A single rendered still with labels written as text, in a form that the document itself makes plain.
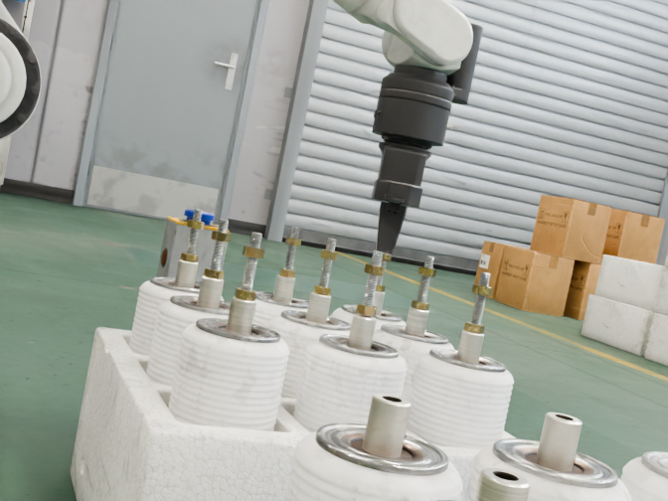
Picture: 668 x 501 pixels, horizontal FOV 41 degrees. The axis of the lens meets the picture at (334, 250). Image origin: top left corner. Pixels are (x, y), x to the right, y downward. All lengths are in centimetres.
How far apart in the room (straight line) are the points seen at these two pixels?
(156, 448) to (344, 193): 553
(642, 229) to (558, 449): 438
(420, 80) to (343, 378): 41
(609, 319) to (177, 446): 324
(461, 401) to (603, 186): 636
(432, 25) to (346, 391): 45
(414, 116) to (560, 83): 590
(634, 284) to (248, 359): 314
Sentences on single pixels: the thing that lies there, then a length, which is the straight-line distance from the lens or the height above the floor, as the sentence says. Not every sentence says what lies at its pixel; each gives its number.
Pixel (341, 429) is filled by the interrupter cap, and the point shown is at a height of 25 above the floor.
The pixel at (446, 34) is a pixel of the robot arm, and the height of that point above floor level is 59.
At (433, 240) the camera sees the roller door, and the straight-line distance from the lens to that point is 649.
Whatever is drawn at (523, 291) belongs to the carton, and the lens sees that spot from 458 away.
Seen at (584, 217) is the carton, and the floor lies 52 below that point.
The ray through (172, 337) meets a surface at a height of 22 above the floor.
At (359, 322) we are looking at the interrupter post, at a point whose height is 28.
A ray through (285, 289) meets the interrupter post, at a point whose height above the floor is 27.
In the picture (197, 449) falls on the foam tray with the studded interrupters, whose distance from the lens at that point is 73.
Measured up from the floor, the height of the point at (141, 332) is 20.
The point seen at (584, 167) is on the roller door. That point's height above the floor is 96.
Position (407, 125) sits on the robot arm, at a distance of 105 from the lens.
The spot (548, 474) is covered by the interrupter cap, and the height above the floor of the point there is 25.
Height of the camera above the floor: 39
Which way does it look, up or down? 4 degrees down
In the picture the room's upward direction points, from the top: 11 degrees clockwise
